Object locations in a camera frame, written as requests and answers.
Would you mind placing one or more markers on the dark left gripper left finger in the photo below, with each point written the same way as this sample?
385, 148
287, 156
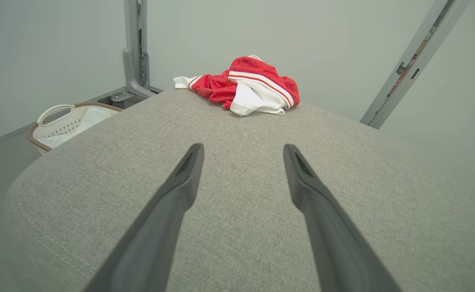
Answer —
160, 227

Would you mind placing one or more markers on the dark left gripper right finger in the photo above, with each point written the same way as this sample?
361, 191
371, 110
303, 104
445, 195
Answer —
326, 231

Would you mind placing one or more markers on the red white basketball jersey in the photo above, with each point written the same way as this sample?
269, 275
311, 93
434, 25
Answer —
257, 79

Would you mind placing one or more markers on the white laundry basket brown rim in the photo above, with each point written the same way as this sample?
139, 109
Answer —
65, 125

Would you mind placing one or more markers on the grey metal post with foot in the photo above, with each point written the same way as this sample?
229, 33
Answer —
132, 48

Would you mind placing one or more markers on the grey metal wall post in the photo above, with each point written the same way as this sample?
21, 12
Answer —
417, 40
436, 40

